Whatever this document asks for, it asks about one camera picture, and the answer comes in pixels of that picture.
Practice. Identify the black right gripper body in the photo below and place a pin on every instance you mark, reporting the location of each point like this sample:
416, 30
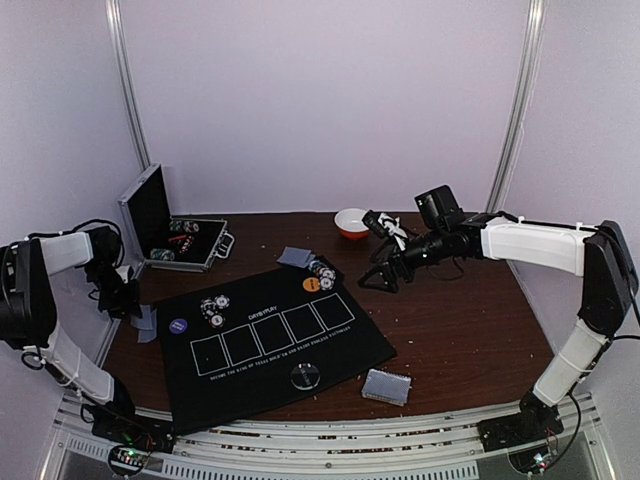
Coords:
396, 265

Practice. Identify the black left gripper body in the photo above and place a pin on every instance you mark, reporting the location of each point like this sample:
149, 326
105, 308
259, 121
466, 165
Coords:
113, 295

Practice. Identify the blue patterned playing card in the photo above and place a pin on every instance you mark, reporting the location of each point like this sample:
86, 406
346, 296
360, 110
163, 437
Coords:
147, 332
297, 257
146, 320

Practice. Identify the poker chip row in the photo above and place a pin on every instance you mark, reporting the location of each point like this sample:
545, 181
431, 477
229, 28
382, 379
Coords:
181, 226
162, 254

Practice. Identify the purple small blind button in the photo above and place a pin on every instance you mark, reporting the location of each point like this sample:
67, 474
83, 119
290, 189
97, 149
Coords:
178, 326

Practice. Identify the poker chip pile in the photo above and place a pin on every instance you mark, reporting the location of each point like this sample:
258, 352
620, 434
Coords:
212, 310
325, 276

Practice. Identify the orange big blind button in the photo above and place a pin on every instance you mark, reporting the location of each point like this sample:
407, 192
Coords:
311, 284

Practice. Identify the grey playing card deck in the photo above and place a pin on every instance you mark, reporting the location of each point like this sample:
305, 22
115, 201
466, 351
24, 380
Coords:
386, 387

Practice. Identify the black dealer button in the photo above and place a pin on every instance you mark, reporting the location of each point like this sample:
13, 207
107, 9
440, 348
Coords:
305, 376

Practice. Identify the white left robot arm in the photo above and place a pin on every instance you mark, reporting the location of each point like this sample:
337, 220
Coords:
29, 321

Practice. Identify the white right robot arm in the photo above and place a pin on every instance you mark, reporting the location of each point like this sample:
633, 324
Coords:
596, 255

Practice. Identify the aluminium poker chip case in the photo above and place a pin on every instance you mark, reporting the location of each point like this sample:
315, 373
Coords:
188, 243

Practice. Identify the black all-in triangle plaque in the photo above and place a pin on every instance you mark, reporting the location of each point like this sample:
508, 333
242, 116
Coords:
177, 239

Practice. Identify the white and red bowl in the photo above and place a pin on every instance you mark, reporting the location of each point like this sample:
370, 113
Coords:
350, 223

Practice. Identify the black poker play mat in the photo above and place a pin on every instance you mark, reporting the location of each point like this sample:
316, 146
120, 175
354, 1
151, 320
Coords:
217, 375

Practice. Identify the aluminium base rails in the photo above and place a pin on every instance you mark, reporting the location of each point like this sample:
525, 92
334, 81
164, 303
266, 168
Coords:
437, 446

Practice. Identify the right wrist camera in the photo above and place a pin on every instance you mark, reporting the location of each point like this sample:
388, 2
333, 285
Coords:
439, 208

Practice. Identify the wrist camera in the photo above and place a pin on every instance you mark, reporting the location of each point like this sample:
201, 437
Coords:
106, 245
439, 208

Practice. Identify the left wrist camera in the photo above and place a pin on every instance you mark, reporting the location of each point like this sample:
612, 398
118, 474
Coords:
106, 245

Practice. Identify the right aluminium frame post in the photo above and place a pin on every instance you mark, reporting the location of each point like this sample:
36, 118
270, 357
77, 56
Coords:
524, 90

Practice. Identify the aluminium frame post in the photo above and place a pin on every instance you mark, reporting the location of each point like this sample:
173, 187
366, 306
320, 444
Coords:
118, 41
524, 90

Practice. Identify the left aluminium frame post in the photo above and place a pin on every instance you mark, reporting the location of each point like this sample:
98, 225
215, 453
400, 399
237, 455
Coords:
118, 41

